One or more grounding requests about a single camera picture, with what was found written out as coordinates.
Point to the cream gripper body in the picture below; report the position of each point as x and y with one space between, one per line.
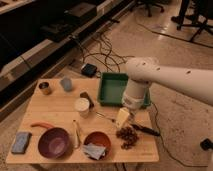
122 117

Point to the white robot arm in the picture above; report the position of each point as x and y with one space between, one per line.
195 83

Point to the white paper cup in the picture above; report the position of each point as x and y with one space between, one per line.
82 107

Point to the translucent blue plastic cup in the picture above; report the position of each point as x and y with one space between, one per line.
66 83

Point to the brown grape cluster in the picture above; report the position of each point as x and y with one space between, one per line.
129 137

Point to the metal spoon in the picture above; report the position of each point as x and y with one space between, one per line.
102 115

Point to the red-brown bowl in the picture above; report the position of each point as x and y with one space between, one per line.
100 139

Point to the green plastic tray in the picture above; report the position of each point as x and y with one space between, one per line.
116 89

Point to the grey folded cloth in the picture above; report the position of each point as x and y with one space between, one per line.
94 151

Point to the yellow banana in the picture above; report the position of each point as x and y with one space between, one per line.
76 135

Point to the black power adapter box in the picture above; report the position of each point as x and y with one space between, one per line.
88 70

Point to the purple bowl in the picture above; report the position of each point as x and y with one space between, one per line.
54 143

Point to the metal tin can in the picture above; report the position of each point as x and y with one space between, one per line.
45 88

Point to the black plug on floor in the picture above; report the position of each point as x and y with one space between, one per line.
206 144

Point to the blue sponge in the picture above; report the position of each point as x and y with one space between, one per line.
21 142

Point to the black office chair base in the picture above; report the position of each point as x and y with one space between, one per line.
147 4

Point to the black box on shelf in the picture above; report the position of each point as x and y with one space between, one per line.
82 12

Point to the black handled knife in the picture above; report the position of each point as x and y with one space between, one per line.
145 130

